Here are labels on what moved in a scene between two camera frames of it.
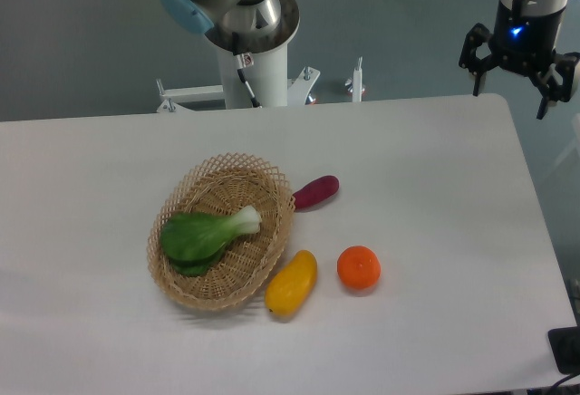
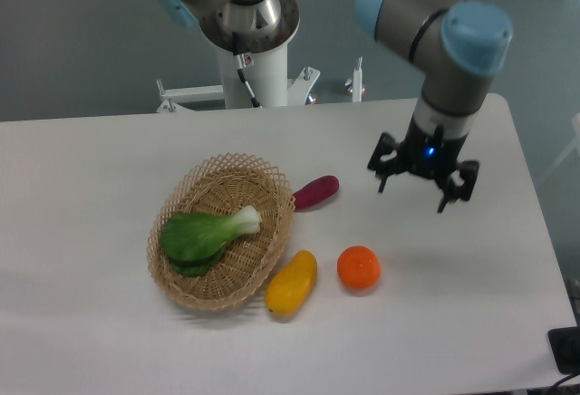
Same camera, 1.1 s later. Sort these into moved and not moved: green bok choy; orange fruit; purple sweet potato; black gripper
Moved: black gripper
Not moved: purple sweet potato; orange fruit; green bok choy
